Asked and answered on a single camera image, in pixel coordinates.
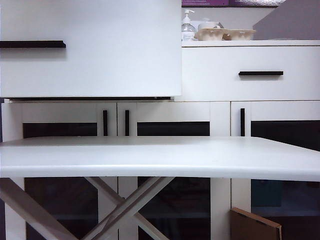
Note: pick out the white table leg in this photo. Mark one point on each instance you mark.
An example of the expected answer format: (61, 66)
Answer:
(100, 186)
(147, 191)
(25, 205)

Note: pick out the grey slanted board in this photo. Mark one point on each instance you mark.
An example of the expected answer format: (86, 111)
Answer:
(292, 22)

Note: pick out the white sideboard cabinet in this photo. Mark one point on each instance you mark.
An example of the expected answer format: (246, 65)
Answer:
(250, 43)

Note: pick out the white ceramic mug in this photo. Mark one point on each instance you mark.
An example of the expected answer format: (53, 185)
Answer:
(208, 25)

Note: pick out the white glass cabinet door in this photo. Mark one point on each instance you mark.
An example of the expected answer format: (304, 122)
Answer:
(175, 112)
(62, 112)
(275, 110)

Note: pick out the white drawer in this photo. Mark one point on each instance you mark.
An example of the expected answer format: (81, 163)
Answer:
(212, 75)
(112, 50)

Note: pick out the clear pump dispenser bottle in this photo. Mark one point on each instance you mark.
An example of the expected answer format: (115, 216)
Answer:
(188, 27)

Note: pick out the beige egg carton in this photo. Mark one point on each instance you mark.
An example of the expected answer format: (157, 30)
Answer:
(241, 34)
(210, 34)

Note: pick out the brown cardboard box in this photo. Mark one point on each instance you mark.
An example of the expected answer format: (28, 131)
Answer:
(252, 225)

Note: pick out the shiny purple foil bag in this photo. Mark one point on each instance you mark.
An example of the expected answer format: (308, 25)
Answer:
(255, 3)

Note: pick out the purple printed box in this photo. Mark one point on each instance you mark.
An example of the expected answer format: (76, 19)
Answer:
(205, 2)

